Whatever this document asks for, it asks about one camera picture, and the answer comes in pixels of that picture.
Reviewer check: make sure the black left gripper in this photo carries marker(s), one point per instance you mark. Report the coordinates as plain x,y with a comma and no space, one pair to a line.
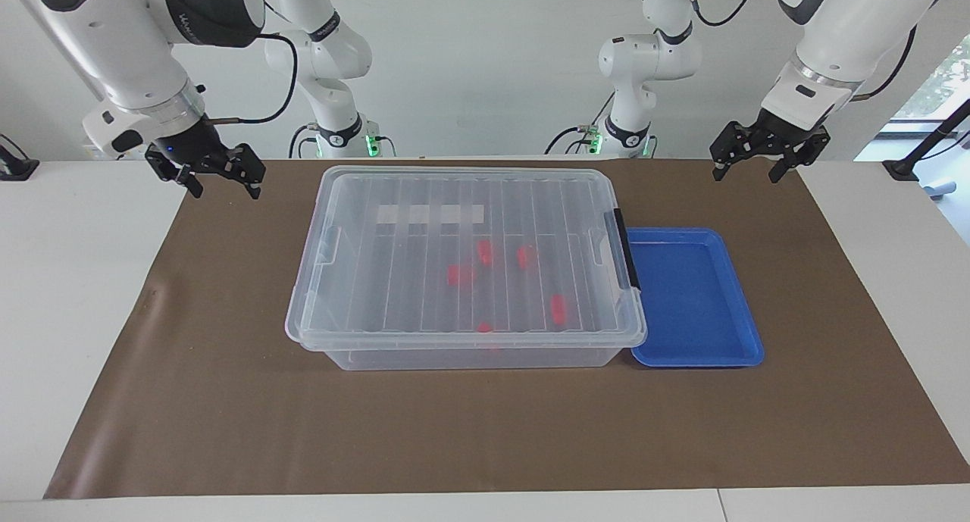
773,133

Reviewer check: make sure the clear plastic box lid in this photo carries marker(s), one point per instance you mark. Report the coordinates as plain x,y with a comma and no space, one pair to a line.
424,287

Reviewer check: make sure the brown paper table mat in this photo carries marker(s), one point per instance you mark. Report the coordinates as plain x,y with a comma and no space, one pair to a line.
227,416

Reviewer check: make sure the pale blue background object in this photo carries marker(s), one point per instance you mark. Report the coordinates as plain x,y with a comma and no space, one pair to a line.
941,186

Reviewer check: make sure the blue plastic tray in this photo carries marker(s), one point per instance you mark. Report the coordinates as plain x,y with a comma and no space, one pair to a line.
689,295

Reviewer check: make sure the window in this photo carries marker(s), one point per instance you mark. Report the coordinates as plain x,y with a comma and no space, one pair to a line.
932,90

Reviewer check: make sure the white label on box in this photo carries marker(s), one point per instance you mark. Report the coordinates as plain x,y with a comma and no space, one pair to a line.
430,215

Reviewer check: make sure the clear plastic storage box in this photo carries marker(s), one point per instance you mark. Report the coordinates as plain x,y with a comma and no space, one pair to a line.
455,358

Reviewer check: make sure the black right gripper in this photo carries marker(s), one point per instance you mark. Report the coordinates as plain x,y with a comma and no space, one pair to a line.
189,147

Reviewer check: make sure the black angled stand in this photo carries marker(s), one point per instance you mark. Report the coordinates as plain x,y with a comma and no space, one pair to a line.
921,147

